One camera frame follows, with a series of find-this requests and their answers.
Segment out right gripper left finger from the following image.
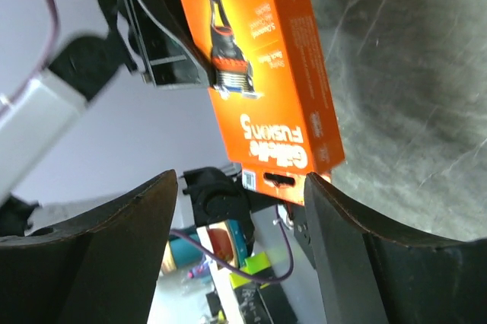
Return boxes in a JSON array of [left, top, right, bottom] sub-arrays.
[[1, 170, 178, 323]]

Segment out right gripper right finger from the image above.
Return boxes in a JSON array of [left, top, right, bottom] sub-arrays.
[[304, 173, 486, 323]]

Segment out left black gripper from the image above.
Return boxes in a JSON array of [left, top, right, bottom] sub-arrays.
[[48, 0, 212, 103]]

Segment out hidden orange razor box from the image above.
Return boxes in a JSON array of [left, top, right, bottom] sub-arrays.
[[181, 0, 345, 205]]

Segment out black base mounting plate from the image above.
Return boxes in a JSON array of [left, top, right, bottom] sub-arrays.
[[180, 167, 316, 267]]

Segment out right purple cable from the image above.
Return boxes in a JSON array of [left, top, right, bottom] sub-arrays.
[[169, 202, 296, 286]]

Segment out purple cable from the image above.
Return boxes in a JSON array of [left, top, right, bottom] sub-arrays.
[[169, 202, 296, 286], [0, 0, 62, 112]]

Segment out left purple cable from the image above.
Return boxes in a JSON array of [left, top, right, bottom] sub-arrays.
[[0, 0, 62, 112]]

